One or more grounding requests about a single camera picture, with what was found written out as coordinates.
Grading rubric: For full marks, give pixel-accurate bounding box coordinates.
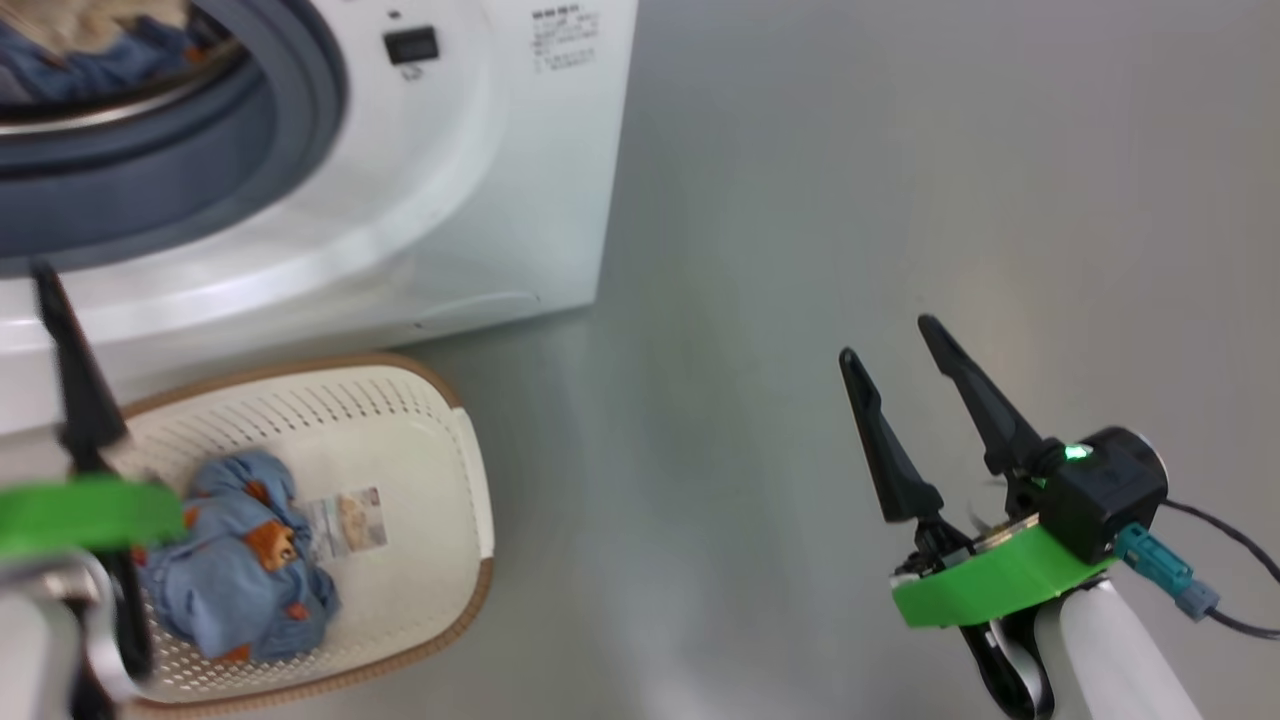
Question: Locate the blue and cream garment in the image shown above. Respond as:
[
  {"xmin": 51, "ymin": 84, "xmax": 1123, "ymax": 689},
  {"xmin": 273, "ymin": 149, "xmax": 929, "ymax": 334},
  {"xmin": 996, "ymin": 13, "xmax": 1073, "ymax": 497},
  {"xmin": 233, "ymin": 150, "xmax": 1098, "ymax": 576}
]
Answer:
[{"xmin": 0, "ymin": 0, "xmax": 241, "ymax": 107}]

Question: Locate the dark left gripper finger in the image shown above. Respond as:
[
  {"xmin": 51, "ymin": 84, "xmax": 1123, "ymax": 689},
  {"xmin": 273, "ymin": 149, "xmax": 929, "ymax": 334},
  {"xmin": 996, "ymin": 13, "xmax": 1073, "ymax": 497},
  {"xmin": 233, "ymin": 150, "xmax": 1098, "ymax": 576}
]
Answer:
[{"xmin": 30, "ymin": 262, "xmax": 132, "ymax": 474}]

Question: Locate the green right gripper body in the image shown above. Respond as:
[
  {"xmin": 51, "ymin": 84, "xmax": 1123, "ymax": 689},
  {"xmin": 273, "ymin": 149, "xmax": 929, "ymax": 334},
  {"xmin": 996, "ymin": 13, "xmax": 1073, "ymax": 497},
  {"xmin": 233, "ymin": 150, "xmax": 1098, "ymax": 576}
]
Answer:
[{"xmin": 890, "ymin": 515, "xmax": 1117, "ymax": 631}]

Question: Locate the white front-load washing machine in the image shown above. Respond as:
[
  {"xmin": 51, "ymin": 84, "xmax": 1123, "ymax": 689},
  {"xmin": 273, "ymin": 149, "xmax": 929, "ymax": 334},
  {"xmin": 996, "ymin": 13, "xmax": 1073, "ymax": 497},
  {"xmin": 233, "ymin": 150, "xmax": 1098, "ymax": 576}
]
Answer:
[{"xmin": 0, "ymin": 0, "xmax": 639, "ymax": 436}]

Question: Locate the cream perforated laundry basket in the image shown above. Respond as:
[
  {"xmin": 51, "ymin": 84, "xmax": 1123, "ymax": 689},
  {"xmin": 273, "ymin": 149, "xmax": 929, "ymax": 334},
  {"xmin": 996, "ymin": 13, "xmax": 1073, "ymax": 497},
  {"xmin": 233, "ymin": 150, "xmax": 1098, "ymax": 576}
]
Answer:
[{"xmin": 95, "ymin": 352, "xmax": 496, "ymax": 717}]

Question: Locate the paper basket label sticker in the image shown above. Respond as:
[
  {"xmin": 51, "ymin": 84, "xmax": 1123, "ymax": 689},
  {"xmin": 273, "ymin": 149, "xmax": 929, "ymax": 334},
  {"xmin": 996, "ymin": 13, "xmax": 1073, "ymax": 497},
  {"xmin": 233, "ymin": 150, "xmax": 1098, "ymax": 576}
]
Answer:
[{"xmin": 305, "ymin": 487, "xmax": 389, "ymax": 562}]

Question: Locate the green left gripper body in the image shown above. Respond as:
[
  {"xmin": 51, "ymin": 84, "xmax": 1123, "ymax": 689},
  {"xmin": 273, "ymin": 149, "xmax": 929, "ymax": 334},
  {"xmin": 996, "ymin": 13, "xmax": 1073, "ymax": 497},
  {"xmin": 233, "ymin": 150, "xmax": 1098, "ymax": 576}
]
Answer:
[{"xmin": 0, "ymin": 475, "xmax": 187, "ymax": 561}]

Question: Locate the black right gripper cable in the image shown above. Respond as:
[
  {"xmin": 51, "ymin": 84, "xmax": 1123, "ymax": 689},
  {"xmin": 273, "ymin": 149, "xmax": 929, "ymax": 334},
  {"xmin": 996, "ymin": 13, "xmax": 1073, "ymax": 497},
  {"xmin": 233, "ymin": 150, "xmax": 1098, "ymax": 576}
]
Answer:
[{"xmin": 1160, "ymin": 498, "xmax": 1280, "ymax": 641}]

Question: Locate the blue bear print garment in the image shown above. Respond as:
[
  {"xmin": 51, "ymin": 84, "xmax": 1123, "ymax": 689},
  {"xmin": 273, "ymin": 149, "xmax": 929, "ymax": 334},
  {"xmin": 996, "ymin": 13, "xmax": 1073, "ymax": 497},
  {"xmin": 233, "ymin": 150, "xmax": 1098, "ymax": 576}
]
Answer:
[{"xmin": 133, "ymin": 450, "xmax": 342, "ymax": 664}]

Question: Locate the black rectangular block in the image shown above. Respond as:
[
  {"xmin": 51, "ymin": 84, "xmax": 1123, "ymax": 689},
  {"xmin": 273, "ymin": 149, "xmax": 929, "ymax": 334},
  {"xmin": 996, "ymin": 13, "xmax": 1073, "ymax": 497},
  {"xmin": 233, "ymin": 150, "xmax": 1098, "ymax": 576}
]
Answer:
[{"xmin": 385, "ymin": 25, "xmax": 441, "ymax": 68}]

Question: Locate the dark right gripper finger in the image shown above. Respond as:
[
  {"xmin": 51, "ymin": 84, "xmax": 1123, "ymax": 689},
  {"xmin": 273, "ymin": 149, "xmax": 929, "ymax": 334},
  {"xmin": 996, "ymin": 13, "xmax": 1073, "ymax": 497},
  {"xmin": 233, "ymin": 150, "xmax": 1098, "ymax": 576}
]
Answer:
[
  {"xmin": 838, "ymin": 347, "xmax": 946, "ymax": 526},
  {"xmin": 917, "ymin": 314, "xmax": 1052, "ymax": 477}
]

